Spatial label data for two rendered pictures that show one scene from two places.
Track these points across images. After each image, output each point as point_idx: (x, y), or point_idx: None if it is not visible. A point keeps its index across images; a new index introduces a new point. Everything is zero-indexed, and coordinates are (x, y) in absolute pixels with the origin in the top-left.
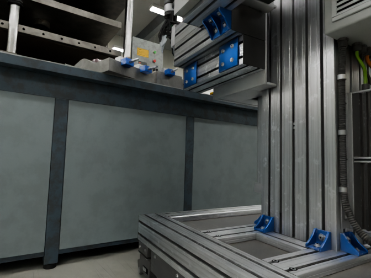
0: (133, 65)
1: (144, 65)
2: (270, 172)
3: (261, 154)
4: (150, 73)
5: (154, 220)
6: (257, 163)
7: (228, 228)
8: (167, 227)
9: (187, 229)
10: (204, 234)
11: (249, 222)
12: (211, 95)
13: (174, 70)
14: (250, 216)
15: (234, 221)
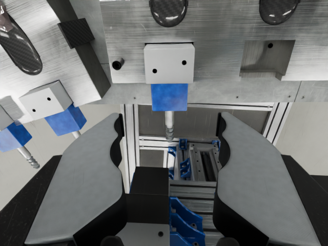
0: (30, 138)
1: (56, 134)
2: (176, 173)
3: (177, 176)
4: (86, 103)
5: (123, 108)
6: (194, 157)
7: (156, 139)
8: (124, 124)
9: (135, 130)
10: (137, 142)
11: (191, 124)
12: (306, 101)
13: (166, 127)
14: (209, 111)
15: (184, 117)
